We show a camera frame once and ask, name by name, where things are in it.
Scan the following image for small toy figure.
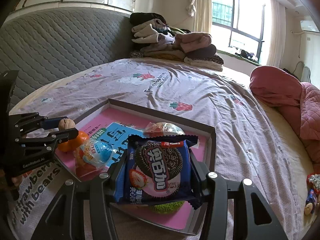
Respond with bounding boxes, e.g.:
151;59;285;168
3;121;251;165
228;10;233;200
304;189;318;215

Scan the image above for green fuzzy ring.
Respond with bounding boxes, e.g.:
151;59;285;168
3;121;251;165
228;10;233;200
150;192;187;214

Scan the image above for shallow grey cardboard box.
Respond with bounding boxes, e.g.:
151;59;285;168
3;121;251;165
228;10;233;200
54;98;217;235

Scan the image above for pink pillow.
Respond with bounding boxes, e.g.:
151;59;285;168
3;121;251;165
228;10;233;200
250;65;303;108

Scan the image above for grey quilted headboard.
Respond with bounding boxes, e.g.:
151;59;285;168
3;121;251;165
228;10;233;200
0;6;133;105

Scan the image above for dark framed window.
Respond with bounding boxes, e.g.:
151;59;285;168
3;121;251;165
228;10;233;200
211;0;265;64

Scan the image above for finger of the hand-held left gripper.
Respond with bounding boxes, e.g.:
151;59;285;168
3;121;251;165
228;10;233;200
15;127;79;153
9;112;62;141

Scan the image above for large egg-shaped candy packet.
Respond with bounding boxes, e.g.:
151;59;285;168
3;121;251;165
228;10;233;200
144;122;185;138

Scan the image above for pile of folded clothes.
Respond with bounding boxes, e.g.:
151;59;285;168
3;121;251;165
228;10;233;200
129;12;224;72

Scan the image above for small egg-shaped candy packet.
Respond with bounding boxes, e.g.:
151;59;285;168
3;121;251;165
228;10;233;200
74;136;118;173

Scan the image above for green windowsill mat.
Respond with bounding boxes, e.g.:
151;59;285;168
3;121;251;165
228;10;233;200
216;50;260;65

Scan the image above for brown walnut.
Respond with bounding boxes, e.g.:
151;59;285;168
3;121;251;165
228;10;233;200
58;119;76;131

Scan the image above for orange tangerine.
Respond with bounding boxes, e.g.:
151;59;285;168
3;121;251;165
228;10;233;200
58;131;89;153

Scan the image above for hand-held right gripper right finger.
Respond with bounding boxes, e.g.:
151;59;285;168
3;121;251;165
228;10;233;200
189;148;288;240

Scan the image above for dark clothes on windowsill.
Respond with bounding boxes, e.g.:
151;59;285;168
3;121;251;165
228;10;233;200
235;50;259;62

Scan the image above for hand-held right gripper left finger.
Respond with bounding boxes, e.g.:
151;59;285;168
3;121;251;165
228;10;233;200
30;159;128;240

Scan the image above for cream sheer curtain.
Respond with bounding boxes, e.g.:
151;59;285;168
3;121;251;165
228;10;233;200
266;0;287;68

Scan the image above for cream tied curtain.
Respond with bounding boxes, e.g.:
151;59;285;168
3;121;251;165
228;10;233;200
185;0;212;33

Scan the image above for blue cookie packet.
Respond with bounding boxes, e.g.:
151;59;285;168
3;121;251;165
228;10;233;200
114;134;204;209

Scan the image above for white air conditioner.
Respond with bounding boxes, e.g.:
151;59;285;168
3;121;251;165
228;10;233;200
299;20;320;33

